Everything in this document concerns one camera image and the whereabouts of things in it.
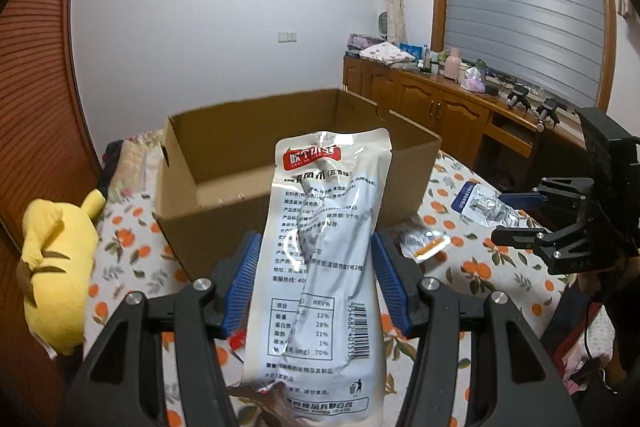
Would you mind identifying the orange print tablecloth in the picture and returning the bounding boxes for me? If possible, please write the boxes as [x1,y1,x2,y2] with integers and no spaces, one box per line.
[82,148,616,427]

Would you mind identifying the brown cardboard box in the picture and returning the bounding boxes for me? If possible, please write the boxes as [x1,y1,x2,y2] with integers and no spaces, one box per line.
[152,88,444,283]

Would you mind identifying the yellow plush toy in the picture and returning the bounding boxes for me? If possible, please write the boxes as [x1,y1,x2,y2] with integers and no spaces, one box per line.
[16,190,105,357]

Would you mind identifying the clear silver snack pouch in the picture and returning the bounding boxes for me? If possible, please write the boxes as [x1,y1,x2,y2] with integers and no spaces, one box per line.
[451,181,521,229]

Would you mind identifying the red white snack pouch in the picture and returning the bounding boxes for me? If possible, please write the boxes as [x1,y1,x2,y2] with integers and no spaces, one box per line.
[228,329,246,351]

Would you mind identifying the white wall switch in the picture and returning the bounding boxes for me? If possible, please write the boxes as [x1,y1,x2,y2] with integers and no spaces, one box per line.
[278,31,297,43]

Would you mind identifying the small silver orange packet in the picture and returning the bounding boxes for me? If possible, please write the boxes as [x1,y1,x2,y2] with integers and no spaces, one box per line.
[399,228,451,263]

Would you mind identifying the pink thermos bottle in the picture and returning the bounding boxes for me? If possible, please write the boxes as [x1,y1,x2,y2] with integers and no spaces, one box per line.
[444,48,461,81]

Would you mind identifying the small white fan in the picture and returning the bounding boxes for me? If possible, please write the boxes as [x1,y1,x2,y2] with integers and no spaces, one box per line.
[378,11,388,40]

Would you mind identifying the white silver snack pouch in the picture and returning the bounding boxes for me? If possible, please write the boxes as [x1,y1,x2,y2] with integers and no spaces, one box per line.
[242,128,392,426]

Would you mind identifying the wooden sideboard cabinet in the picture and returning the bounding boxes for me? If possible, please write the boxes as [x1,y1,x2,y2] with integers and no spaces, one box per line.
[343,54,589,192]

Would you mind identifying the folded floral cloth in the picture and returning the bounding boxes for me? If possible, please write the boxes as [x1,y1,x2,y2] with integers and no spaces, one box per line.
[359,41,416,66]

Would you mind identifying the grey window blind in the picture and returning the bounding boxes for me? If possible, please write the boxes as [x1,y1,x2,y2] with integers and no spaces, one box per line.
[441,0,610,110]

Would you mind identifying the floral bed quilt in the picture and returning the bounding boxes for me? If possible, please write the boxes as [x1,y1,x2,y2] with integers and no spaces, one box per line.
[98,129,164,202]

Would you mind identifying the pink tissue bag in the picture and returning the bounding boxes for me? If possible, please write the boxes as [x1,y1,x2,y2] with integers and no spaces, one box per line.
[460,67,486,93]

